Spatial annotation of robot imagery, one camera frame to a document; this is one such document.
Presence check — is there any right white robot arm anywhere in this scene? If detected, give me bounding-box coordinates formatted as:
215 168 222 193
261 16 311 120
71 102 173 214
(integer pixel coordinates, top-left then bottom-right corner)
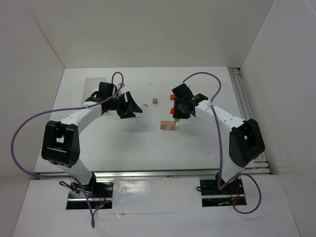
172 83 265 190

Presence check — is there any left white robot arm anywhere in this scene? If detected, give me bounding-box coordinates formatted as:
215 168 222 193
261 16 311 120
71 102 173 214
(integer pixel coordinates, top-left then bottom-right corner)
41 82 143 192

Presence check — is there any long natural wood plank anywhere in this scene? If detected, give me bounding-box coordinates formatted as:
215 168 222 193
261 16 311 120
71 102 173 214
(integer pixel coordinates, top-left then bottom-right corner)
160 120 176 127

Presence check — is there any front aluminium rail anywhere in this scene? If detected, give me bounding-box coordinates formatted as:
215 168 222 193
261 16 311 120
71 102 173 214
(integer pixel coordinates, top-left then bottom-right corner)
38 168 271 180

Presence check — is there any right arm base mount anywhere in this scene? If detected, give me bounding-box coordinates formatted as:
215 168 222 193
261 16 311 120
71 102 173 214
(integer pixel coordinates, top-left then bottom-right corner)
196 179 247 207

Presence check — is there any white perforated plastic box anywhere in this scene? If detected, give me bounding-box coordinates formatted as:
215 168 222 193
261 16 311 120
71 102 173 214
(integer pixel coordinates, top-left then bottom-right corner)
81 77 114 107

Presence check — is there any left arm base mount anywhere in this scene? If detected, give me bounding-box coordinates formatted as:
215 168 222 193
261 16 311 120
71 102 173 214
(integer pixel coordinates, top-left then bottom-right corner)
59 181 114 210

